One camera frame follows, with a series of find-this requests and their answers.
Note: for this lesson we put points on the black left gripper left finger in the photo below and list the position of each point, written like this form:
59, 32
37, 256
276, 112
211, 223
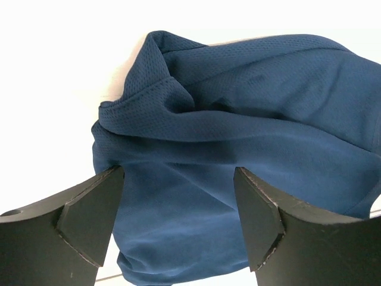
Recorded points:
62, 239

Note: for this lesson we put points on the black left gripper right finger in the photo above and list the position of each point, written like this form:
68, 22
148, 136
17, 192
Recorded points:
292, 243

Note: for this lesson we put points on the navy blue shorts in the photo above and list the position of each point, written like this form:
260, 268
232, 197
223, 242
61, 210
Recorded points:
302, 112

